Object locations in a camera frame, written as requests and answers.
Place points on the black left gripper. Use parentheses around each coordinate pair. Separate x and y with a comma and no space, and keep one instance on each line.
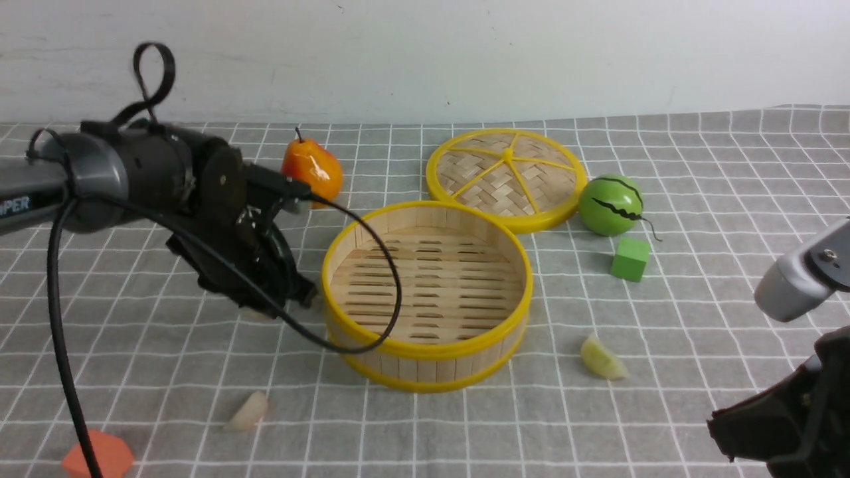
(238,252)

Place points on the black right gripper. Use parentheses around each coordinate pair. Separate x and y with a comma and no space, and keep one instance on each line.
(800,426)

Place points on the small white dumpling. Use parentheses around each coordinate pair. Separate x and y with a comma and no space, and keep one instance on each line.
(248,415)

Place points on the yellowish dumpling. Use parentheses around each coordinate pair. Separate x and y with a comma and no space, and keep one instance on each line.
(601,361)

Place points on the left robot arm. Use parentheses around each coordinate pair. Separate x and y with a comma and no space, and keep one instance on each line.
(119,175)

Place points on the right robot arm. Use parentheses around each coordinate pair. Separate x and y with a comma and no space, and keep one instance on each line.
(799,281)

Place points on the bamboo steamer tray yellow rim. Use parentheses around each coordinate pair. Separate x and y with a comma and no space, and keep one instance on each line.
(467,286)

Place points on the bamboo steamer lid yellow rim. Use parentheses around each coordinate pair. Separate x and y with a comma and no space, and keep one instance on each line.
(518,178)

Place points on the orange toy pear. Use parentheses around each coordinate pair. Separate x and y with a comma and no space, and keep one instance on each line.
(307,161)

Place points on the grey checked tablecloth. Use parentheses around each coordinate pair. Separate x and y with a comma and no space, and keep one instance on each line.
(164,366)

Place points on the green wooden cube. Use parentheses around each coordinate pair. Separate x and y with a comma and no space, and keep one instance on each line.
(630,259)

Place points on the orange wooden block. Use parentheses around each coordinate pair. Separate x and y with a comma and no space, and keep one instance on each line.
(113,456)

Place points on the green toy watermelon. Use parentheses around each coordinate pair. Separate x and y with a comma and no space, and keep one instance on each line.
(611,205)

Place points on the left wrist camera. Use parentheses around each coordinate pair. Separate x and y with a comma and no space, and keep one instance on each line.
(270,191)

